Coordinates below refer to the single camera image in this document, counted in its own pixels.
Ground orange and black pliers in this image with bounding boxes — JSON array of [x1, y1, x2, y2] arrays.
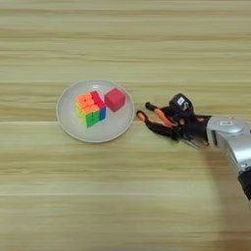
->
[[135, 101, 201, 152]]

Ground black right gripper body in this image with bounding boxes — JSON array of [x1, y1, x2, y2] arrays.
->
[[172, 110, 212, 143]]

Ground black box with white label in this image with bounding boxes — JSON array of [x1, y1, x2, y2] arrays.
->
[[169, 93, 195, 116]]

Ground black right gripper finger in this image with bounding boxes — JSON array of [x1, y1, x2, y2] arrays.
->
[[160, 105, 180, 123], [147, 121, 181, 142]]

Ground round white plate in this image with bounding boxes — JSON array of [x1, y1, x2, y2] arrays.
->
[[55, 78, 136, 144]]

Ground multicolour Rubik's cube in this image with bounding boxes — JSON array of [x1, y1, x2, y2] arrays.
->
[[75, 90, 108, 128]]

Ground red foam cube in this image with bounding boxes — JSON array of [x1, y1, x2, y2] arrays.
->
[[104, 86, 127, 113]]

